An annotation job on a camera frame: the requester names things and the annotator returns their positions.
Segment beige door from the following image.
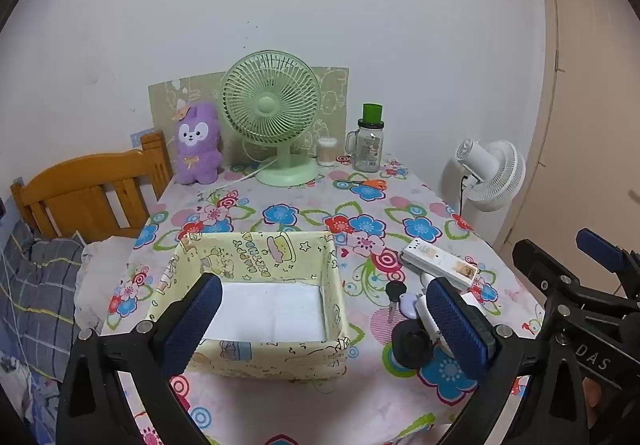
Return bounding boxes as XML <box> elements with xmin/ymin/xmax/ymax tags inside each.
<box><xmin>492</xmin><ymin>0</ymin><xmax>640</xmax><ymax>256</ymax></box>

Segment green desk fan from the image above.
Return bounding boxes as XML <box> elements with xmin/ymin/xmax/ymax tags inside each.
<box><xmin>221</xmin><ymin>51</ymin><xmax>322</xmax><ymax>187</ymax></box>

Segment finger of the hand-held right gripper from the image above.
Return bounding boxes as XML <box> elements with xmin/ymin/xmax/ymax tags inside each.
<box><xmin>575</xmin><ymin>228</ymin><xmax>640</xmax><ymax>287</ymax></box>
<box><xmin>512</xmin><ymin>238</ymin><xmax>640</xmax><ymax>333</ymax></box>

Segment white pillow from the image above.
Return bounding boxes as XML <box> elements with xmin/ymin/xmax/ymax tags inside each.
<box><xmin>75</xmin><ymin>236</ymin><xmax>138</xmax><ymax>333</ymax></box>

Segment black key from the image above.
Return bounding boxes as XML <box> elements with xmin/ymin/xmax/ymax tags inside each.
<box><xmin>385</xmin><ymin>281</ymin><xmax>407</xmax><ymax>324</ymax></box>

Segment white electronic device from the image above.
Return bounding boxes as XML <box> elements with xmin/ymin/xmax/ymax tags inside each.
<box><xmin>400</xmin><ymin>240</ymin><xmax>481</xmax><ymax>293</ymax></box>

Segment wooden bed headboard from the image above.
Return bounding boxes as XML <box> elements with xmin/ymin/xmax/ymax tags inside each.
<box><xmin>11</xmin><ymin>131</ymin><xmax>174</xmax><ymax>243</ymax></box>

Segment person's right hand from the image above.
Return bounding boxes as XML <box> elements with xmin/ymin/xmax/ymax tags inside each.
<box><xmin>582</xmin><ymin>377</ymin><xmax>616</xmax><ymax>421</ymax></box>

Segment black round object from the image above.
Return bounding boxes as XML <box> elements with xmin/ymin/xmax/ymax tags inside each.
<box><xmin>391</xmin><ymin>320</ymin><xmax>433</xmax><ymax>370</ymax></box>

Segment orange handled scissors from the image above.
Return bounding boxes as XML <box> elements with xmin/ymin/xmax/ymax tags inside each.
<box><xmin>334</xmin><ymin>178</ymin><xmax>388</xmax><ymax>191</ymax></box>

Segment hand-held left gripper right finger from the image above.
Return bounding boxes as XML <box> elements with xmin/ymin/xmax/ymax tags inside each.
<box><xmin>425</xmin><ymin>276</ymin><xmax>589</xmax><ymax>445</ymax></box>

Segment white fan cable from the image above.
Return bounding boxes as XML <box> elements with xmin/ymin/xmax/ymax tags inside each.
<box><xmin>215</xmin><ymin>160</ymin><xmax>281</xmax><ymax>188</ymax></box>

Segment glass mug jar green lid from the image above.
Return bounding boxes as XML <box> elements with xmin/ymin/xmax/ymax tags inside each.
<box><xmin>345</xmin><ymin>103</ymin><xmax>386</xmax><ymax>173</ymax></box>

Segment purple plush toy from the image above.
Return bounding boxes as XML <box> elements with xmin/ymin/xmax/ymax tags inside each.
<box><xmin>171</xmin><ymin>101</ymin><xmax>223</xmax><ymax>186</ymax></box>

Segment blue paper sheet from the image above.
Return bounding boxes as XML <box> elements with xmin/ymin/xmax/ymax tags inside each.
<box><xmin>130</xmin><ymin>128</ymin><xmax>163</xmax><ymax>148</ymax></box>

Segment yellow printed storage box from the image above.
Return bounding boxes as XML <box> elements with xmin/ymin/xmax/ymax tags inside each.
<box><xmin>145</xmin><ymin>231</ymin><xmax>360</xmax><ymax>381</ymax></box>

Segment white standing fan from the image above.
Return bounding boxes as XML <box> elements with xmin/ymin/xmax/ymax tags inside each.
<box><xmin>440</xmin><ymin>139</ymin><xmax>527</xmax><ymax>231</ymax></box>

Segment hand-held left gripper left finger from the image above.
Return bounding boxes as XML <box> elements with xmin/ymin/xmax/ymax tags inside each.
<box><xmin>56</xmin><ymin>272</ymin><xmax>224</xmax><ymax>445</ymax></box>

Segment white oval case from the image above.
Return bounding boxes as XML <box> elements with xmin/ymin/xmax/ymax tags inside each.
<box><xmin>414</xmin><ymin>296</ymin><xmax>446</xmax><ymax>351</ymax></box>

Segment floral tablecloth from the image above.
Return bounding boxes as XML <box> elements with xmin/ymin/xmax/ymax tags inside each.
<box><xmin>95</xmin><ymin>158</ymin><xmax>546</xmax><ymax>445</ymax></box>

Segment small lavender oval case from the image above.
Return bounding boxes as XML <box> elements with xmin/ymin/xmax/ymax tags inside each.
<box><xmin>397</xmin><ymin>293</ymin><xmax>426</xmax><ymax>318</ymax></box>

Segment cotton swab container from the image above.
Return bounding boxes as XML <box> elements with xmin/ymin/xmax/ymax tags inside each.
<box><xmin>317</xmin><ymin>136</ymin><xmax>339</xmax><ymax>168</ymax></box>

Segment light patterned bedding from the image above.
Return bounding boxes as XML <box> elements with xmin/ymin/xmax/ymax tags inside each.
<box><xmin>0</xmin><ymin>355</ymin><xmax>58</xmax><ymax>445</ymax></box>

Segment plaid blanket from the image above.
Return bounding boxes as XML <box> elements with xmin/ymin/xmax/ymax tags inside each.
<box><xmin>0</xmin><ymin>218</ymin><xmax>86</xmax><ymax>376</ymax></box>

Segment beige printed board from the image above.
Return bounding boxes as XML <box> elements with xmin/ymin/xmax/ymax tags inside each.
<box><xmin>148</xmin><ymin>66</ymin><xmax>349</xmax><ymax>161</ymax></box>

